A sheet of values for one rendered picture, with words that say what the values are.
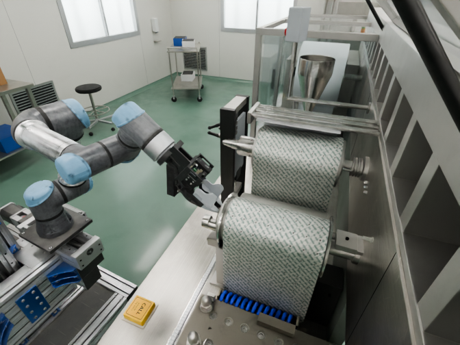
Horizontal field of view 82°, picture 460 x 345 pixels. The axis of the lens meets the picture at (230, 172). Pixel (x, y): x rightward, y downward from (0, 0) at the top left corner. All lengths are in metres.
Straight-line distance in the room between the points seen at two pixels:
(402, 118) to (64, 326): 1.85
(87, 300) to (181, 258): 0.98
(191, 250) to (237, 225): 0.49
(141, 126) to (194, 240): 0.60
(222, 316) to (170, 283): 0.29
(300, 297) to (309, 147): 0.39
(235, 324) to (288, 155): 0.47
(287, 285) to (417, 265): 0.37
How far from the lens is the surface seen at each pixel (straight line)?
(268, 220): 0.64
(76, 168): 0.72
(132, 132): 0.70
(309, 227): 0.64
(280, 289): 0.76
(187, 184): 0.70
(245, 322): 0.81
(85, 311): 1.93
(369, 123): 0.85
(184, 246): 1.13
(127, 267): 2.29
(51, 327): 1.96
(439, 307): 0.36
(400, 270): 0.45
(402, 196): 0.56
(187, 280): 1.03
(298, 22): 1.01
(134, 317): 0.97
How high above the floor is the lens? 1.75
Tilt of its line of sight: 34 degrees down
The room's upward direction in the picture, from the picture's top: 1 degrees clockwise
